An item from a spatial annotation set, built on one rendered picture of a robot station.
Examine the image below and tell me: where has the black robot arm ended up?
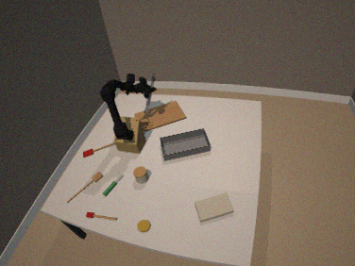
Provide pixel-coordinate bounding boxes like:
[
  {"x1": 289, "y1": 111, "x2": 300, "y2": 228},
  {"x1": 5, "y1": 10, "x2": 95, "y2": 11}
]
[{"x1": 100, "y1": 74, "x2": 147, "y2": 141}]

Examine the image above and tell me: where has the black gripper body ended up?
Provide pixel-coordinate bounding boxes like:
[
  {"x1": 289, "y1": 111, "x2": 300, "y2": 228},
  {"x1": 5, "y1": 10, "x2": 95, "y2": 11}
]
[{"x1": 135, "y1": 84, "x2": 150, "y2": 99}]

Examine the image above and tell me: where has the grey cylindrical jar with tan lid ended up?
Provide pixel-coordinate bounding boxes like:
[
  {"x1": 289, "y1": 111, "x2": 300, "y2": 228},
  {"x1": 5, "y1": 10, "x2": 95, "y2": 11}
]
[{"x1": 133, "y1": 166, "x2": 149, "y2": 183}]

